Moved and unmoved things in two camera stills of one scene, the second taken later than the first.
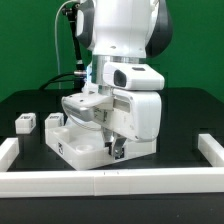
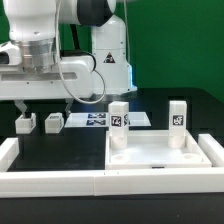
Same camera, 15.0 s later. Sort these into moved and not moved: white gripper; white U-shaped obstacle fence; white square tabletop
Moved: white square tabletop; white gripper
Not moved: white U-shaped obstacle fence
